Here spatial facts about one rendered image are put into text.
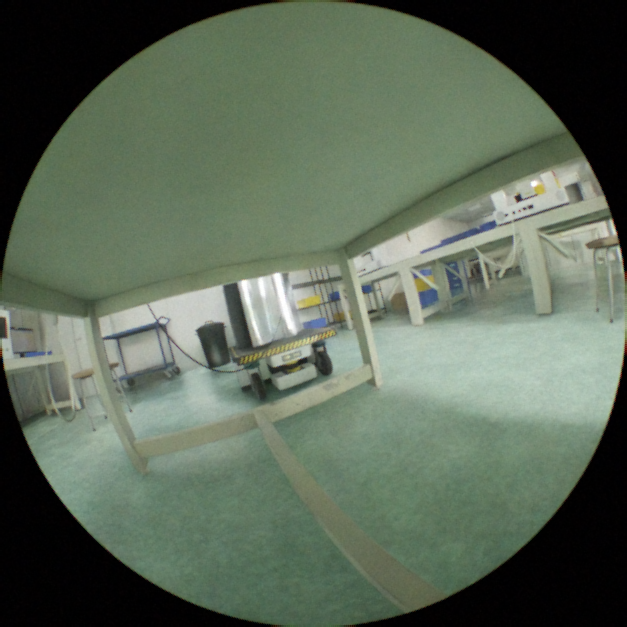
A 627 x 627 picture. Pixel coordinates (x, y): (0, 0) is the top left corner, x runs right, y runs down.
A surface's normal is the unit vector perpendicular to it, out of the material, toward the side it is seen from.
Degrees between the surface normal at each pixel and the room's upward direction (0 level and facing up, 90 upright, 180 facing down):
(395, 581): 0
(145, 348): 90
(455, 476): 0
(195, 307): 90
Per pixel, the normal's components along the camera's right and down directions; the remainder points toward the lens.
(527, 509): -0.25, -0.97
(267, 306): 0.40, -0.08
